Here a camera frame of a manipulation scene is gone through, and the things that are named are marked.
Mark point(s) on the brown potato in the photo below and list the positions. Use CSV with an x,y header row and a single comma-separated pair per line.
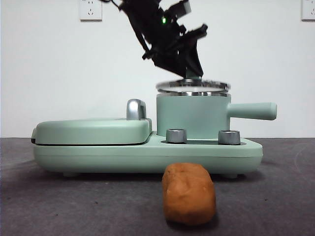
x,y
189,196

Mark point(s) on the white wall socket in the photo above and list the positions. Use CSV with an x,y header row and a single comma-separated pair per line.
x,y
308,9
89,11

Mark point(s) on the silver control knob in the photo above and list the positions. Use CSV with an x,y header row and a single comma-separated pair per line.
x,y
229,137
176,136

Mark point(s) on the mint green griddle cover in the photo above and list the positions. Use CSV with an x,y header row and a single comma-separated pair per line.
x,y
91,131

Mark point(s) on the mint green breakfast machine base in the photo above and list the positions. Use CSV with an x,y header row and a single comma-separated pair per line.
x,y
147,157

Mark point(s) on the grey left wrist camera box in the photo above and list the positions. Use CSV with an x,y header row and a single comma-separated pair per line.
x,y
182,9

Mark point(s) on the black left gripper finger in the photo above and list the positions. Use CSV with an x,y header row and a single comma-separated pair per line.
x,y
194,59
172,64

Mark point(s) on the glass pot lid green knob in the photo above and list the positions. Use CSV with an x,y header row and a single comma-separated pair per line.
x,y
190,73

